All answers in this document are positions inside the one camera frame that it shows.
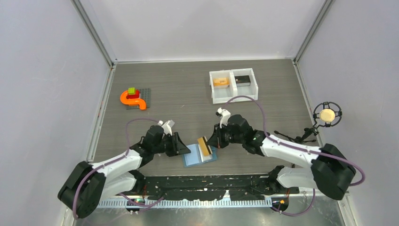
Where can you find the black card stack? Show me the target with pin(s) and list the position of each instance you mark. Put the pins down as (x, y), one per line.
(242, 81)

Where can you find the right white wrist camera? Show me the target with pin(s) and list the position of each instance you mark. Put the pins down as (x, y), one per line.
(224, 116)

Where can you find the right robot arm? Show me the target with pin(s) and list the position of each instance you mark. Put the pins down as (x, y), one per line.
(323, 168)

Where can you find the grey building baseplate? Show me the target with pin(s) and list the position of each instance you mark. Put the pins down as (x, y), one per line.
(145, 94)

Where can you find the green toy cube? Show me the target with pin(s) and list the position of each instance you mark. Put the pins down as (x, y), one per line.
(131, 90)

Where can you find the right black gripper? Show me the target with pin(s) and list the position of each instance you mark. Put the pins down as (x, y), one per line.
(216, 140)

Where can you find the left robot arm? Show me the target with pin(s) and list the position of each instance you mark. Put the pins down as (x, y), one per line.
(91, 183)

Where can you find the orange card stack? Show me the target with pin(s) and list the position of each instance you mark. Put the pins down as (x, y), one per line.
(221, 83)

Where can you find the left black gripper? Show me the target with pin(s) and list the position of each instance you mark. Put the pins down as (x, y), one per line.
(176, 150)

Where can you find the gold credit card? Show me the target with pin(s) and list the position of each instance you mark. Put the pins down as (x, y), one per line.
(204, 147)

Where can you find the black microphone with mount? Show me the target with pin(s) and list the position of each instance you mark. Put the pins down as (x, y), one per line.
(325, 115)

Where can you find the orange curved toy piece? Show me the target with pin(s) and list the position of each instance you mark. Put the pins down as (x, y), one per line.
(142, 105)

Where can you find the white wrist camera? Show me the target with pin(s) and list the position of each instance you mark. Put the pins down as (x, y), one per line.
(224, 116)
(167, 126)

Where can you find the white two-compartment tray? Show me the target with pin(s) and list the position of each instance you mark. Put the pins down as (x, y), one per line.
(221, 96)

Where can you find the blue card holder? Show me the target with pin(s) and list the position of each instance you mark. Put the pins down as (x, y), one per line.
(194, 157)

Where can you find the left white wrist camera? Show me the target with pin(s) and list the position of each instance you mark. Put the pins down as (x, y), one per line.
(167, 126)

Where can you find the red toy block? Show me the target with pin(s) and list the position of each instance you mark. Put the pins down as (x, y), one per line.
(133, 95)

